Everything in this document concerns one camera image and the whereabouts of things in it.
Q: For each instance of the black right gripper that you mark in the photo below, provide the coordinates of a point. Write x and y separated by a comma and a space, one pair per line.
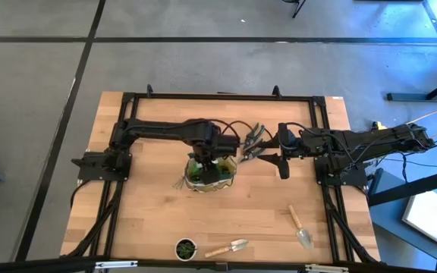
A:
298, 146

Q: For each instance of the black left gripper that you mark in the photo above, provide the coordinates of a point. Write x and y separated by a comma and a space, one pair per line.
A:
209, 174

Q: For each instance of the cream green canvas garden bag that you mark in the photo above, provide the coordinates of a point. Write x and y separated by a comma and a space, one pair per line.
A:
203, 188

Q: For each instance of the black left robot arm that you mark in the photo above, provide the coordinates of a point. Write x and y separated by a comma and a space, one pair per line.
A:
158, 129

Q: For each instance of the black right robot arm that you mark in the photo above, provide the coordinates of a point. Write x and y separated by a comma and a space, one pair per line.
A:
374, 140

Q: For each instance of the wide steel hand trowel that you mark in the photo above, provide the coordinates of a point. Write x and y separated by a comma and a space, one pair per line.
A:
239, 244

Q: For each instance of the white pot with succulent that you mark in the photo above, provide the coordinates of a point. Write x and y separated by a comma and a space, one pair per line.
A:
186, 249

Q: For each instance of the narrow steel hand trowel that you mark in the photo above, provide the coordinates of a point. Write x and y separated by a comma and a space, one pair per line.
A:
305, 237

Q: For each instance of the black overhead crossbeam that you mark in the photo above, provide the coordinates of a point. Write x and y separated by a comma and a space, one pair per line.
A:
203, 266

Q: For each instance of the yellow power plug block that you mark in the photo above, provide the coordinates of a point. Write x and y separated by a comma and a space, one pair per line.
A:
378, 125

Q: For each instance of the black desk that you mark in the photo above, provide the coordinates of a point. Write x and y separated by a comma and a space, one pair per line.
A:
412, 97

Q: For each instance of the white flat panel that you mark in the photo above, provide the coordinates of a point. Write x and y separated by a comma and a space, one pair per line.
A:
429, 218

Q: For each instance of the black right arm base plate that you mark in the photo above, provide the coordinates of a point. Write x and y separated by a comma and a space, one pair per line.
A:
355, 176

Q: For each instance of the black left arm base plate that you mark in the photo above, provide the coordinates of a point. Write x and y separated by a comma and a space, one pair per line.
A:
89, 167

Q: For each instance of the black diagonal frame brace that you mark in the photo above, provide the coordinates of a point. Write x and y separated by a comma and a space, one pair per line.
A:
412, 187

